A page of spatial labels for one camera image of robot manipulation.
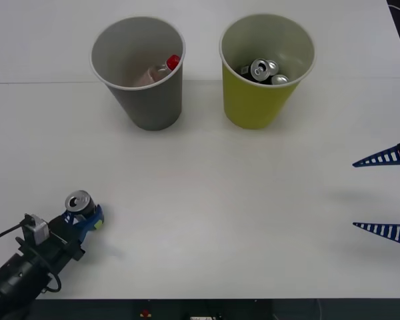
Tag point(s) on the yellow-green plastic bin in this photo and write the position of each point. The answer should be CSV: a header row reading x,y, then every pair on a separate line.
x,y
253,106

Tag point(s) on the grey plastic bin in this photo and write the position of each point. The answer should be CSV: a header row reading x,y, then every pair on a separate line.
x,y
153,106

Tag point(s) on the red-capped plastic bottle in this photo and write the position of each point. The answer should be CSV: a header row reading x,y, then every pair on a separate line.
x,y
160,70

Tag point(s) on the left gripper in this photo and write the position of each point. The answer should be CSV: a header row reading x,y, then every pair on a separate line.
x,y
61,238

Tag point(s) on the silver-topped drink can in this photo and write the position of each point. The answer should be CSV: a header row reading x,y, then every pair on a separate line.
x,y
280,80
274,66

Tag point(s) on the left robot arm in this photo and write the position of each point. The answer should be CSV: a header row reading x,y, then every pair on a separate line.
x,y
10,276

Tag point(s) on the black drink can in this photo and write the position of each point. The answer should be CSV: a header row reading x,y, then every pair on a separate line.
x,y
260,69

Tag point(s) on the dark drink can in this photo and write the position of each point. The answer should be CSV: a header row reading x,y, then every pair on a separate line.
x,y
77,201

